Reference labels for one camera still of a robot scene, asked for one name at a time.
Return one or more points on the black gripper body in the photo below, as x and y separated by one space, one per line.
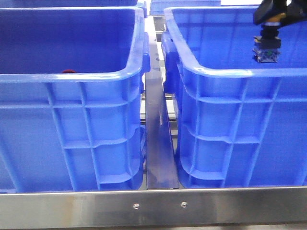
296 11

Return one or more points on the yellow mushroom push button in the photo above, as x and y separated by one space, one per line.
267 45

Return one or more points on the red mushroom push button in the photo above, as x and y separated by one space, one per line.
68 71

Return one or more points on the right blue plastic crate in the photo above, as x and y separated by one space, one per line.
240 123

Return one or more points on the blue plastic crate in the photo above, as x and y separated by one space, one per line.
71 131
240 123

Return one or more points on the rear right blue crate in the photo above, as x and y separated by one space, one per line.
157 6

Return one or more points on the left blue plastic crate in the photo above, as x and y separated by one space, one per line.
71 131

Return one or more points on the rear left blue crate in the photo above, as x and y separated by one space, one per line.
74 3

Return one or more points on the stainless steel front rail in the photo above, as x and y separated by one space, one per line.
157 208

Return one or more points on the right rail screw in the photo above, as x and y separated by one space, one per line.
183 204

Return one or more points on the rail screw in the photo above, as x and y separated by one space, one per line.
183 204
136 206

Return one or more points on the left rail screw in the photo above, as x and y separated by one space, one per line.
136 206

